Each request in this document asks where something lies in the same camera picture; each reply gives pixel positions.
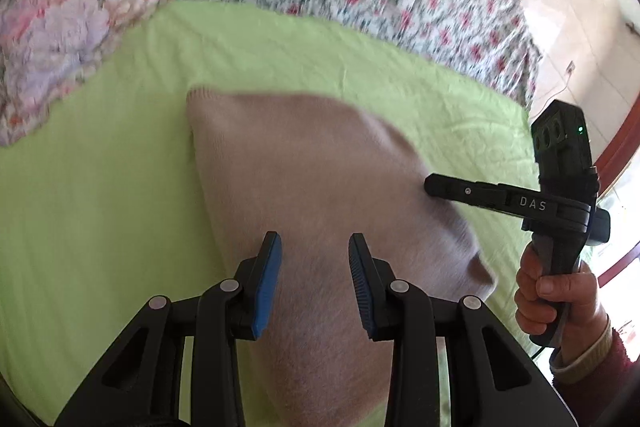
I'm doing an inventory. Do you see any red wooden door frame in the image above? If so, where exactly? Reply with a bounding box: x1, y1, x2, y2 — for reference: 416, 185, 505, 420
592, 107, 640, 288

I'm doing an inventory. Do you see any beige knitted sweater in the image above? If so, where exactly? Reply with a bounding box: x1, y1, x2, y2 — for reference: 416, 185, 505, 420
185, 87, 498, 425

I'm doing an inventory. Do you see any pastel floral pillow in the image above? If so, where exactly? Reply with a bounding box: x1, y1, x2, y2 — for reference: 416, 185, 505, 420
0, 0, 178, 146

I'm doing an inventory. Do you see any white wall cable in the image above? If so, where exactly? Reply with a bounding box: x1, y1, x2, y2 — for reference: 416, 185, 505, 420
530, 62, 576, 118

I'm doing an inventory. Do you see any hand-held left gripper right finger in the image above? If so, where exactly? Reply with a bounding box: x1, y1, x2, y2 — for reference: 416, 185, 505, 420
348, 233, 576, 427

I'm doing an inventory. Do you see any person's right forearm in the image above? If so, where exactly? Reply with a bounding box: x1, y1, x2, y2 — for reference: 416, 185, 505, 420
550, 317, 636, 427

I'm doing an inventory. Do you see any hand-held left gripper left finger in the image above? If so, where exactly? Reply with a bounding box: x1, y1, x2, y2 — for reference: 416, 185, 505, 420
52, 231, 283, 427

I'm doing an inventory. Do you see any person's right hand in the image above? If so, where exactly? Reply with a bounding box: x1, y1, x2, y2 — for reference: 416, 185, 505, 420
515, 247, 608, 365

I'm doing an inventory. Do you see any light green bed sheet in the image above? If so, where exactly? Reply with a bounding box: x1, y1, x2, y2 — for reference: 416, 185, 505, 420
0, 0, 543, 427

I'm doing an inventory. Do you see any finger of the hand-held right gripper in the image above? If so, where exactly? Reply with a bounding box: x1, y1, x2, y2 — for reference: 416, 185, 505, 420
424, 173, 511, 210

